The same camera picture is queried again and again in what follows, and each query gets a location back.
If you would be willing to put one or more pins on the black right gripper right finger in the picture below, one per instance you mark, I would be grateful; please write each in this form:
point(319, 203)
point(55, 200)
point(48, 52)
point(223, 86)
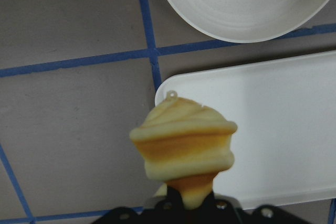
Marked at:
point(224, 209)

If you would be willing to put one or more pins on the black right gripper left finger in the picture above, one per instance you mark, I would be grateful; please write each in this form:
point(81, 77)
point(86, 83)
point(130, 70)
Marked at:
point(158, 209)

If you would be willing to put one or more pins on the yellow croissant bread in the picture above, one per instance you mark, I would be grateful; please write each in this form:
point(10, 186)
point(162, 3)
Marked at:
point(185, 145)

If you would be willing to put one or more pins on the cream round plate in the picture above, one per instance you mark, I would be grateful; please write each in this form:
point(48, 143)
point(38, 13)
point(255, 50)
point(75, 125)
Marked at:
point(246, 21)

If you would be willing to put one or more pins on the white rectangular tray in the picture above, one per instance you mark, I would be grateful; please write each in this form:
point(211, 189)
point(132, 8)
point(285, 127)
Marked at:
point(284, 146)

